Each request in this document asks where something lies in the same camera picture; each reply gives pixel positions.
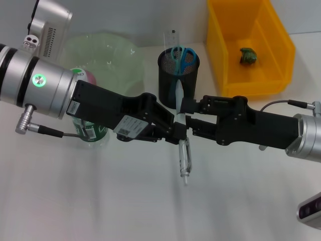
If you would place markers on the green glass fruit bowl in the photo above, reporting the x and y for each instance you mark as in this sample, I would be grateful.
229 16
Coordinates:
113 57

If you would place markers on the blue scissors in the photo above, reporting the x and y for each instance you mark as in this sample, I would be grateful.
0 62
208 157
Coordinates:
185 60

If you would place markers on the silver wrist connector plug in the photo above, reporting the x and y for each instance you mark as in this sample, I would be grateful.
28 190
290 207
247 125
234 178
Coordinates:
25 120

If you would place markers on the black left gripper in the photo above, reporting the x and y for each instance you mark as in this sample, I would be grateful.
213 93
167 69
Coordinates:
107 108

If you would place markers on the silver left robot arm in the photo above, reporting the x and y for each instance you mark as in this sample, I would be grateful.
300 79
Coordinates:
32 85

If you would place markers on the transparent plastic ruler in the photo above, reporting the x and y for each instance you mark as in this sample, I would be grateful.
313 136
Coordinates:
173 37

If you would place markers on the pink peach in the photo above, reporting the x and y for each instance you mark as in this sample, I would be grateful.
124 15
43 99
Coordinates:
90 76

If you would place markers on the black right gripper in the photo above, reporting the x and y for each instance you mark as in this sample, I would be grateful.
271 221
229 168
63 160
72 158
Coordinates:
255 128

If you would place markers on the yellow plastic bin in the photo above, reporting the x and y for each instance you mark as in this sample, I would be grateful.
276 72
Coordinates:
265 75

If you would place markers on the clear green-label water bottle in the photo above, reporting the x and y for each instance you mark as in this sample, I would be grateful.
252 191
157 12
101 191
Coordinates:
96 135

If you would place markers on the silver ballpoint pen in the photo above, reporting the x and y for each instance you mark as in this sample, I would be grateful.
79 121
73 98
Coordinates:
184 155

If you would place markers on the black mesh pen holder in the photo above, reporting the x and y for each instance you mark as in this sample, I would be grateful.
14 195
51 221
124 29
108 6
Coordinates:
190 80

